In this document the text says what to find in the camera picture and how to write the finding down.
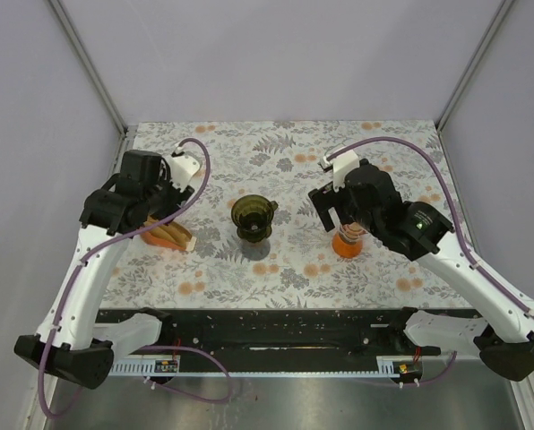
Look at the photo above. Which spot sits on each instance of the clear glass dripper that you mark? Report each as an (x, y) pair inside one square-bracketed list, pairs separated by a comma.
[(351, 233)]

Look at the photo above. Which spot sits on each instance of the stack of brown filters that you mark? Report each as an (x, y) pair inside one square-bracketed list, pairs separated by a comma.
[(172, 233)]

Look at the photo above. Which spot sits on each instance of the paper filter holder box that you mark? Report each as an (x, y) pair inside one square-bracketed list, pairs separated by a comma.
[(155, 242)]

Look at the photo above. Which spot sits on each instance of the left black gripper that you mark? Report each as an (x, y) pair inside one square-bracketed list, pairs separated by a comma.
[(178, 198)]

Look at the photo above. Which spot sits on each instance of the white slotted cable duct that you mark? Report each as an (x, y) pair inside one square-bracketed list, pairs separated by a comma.
[(324, 365)]

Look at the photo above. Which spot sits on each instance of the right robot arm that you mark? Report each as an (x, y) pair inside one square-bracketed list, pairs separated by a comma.
[(503, 334)]

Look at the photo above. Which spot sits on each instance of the dark green glass server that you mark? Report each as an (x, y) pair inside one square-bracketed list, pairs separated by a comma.
[(252, 247)]

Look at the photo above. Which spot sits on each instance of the dark green round lid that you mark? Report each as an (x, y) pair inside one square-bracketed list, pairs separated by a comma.
[(254, 214)]

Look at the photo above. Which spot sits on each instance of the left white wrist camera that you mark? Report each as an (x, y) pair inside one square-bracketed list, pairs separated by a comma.
[(183, 168)]

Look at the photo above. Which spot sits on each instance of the floral patterned mat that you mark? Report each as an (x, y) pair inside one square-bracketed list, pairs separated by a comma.
[(298, 268)]

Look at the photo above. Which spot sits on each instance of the orange glass carafe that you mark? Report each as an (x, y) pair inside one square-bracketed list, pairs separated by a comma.
[(345, 250)]

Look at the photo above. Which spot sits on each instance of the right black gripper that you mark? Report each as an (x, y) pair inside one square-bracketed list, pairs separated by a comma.
[(324, 199)]

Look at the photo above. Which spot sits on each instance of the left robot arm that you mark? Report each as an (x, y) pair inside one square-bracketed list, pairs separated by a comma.
[(67, 343)]

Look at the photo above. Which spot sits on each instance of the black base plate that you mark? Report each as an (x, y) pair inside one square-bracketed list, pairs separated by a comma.
[(288, 333)]

